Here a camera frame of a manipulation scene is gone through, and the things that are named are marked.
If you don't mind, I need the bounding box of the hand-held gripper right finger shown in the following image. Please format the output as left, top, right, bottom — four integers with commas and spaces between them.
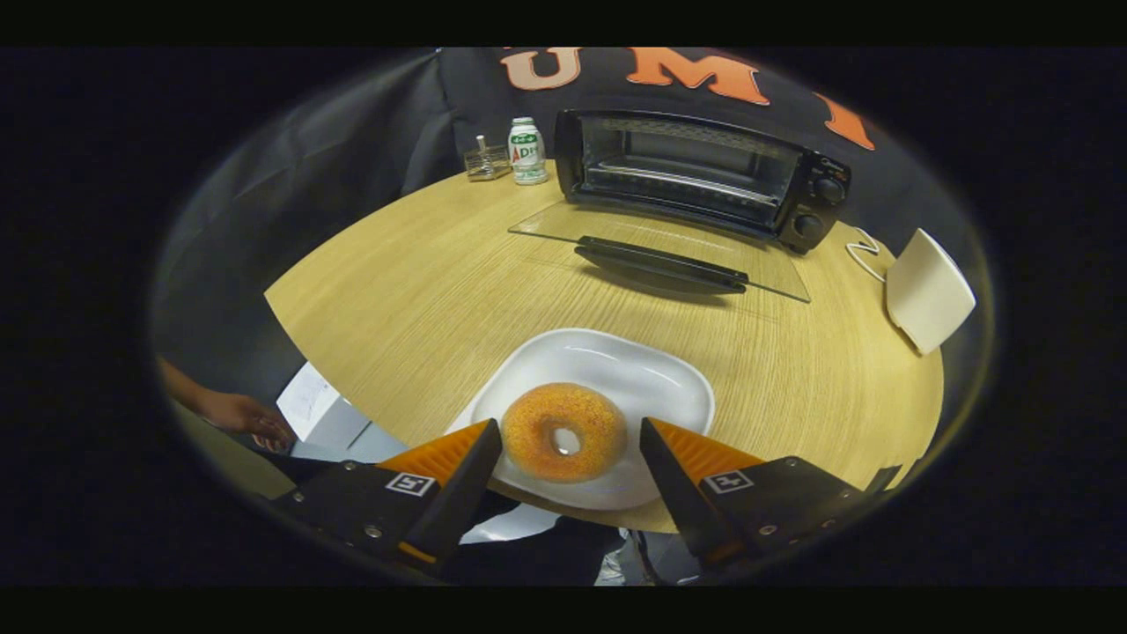
640, 417, 881, 571

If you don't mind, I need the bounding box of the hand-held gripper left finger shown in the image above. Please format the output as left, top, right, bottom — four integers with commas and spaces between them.
271, 418, 504, 579

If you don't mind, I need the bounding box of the orange sugared donut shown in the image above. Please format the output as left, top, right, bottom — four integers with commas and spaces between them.
501, 382, 629, 483

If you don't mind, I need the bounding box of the black toaster oven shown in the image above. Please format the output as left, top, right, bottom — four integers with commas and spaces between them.
508, 109, 852, 303

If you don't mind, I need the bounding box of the white bread toaster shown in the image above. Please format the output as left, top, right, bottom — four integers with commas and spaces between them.
885, 228, 976, 355

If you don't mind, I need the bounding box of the white plate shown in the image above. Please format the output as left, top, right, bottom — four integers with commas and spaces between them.
445, 328, 716, 512

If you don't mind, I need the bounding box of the white paper sheet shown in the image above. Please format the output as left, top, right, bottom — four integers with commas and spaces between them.
276, 361, 371, 454

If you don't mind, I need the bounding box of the small white drink bottle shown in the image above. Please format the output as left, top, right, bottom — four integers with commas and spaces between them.
509, 117, 549, 186

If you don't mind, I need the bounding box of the white power cable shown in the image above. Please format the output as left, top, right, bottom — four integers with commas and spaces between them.
845, 227, 892, 284

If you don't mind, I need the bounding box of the metal wire holder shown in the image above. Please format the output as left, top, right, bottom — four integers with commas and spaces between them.
464, 136, 512, 182

